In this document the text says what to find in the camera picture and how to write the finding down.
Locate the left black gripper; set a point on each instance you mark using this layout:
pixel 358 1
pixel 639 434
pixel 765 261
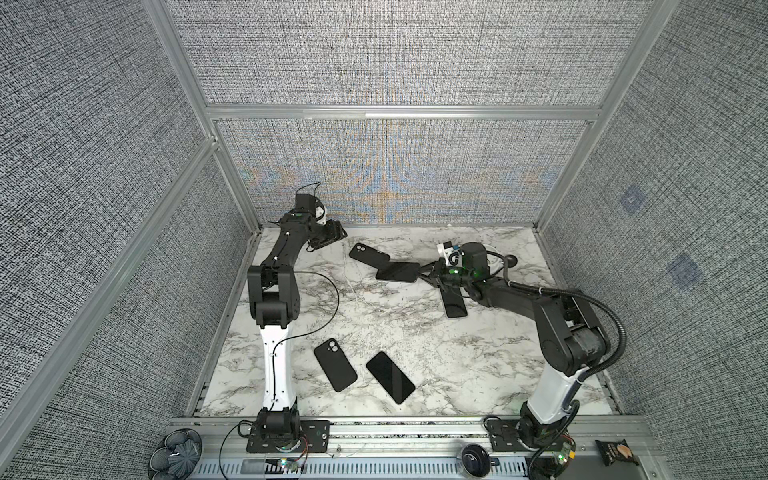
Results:
pixel 333 233

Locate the black round-head spoon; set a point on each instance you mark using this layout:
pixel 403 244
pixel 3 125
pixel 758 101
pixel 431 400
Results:
pixel 510 261

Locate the black phone front screen up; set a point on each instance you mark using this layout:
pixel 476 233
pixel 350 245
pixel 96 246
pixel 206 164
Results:
pixel 392 379

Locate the aluminium front rail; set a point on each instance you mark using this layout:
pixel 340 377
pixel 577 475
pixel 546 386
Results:
pixel 418 447

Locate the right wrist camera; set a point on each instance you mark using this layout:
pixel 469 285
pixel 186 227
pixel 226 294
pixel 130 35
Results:
pixel 468 259

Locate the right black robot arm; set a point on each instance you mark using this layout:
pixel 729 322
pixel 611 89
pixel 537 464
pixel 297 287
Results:
pixel 578 335

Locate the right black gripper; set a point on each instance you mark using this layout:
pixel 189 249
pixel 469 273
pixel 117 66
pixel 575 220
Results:
pixel 437 272

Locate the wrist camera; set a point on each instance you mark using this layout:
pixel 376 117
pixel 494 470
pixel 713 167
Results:
pixel 468 259
pixel 309 204

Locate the light blue phone case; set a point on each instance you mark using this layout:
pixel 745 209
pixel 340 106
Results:
pixel 454 303

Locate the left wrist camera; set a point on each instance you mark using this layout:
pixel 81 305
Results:
pixel 309 204

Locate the black fan left corner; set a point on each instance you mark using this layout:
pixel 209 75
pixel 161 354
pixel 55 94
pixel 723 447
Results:
pixel 176 456

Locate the black phone screen up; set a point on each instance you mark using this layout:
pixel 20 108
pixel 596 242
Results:
pixel 392 379
pixel 398 271

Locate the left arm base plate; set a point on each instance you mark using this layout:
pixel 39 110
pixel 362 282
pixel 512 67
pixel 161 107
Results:
pixel 312 436

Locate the black phone case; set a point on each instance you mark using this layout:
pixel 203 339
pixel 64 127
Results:
pixel 335 365
pixel 369 256

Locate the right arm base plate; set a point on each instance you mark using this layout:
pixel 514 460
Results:
pixel 503 434

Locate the right green circuit board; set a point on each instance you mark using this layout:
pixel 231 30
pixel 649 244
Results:
pixel 567 452

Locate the black phone case front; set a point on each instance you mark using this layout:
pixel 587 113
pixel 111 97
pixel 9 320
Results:
pixel 335 365

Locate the snack packet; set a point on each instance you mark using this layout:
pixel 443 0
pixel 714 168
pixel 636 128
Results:
pixel 615 451

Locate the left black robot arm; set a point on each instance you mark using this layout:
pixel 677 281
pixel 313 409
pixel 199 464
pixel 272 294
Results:
pixel 274 303

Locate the small green circuit board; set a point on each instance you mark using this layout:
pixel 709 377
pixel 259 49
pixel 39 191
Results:
pixel 289 464

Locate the black round knob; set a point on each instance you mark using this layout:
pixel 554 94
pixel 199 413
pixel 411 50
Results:
pixel 476 462

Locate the black phone case back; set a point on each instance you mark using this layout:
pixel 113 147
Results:
pixel 369 256

